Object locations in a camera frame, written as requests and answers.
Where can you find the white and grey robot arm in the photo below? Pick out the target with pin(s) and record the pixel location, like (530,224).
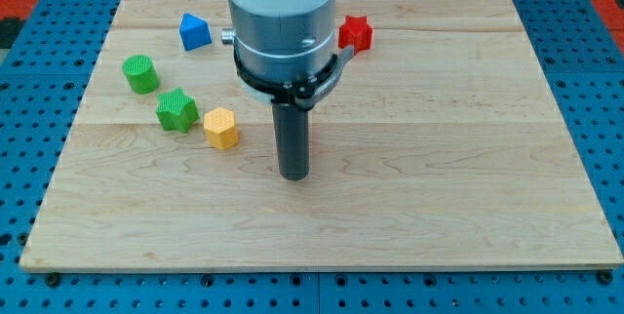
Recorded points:
(281,42)

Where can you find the red star block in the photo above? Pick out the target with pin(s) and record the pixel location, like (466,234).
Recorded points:
(355,32)

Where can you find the green star block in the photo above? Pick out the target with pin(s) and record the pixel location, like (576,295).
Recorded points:
(176,111)

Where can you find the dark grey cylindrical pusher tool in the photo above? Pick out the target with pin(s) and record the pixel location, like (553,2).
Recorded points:
(292,141)

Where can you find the yellow hexagon block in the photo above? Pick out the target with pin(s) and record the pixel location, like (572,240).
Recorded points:
(220,128)

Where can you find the light wooden board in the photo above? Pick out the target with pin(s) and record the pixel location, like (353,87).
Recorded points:
(440,149)

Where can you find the blue triangular block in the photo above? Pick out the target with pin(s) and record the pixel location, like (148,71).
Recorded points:
(194,32)

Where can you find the green cylinder block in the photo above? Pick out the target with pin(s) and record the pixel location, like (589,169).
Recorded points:
(140,73)

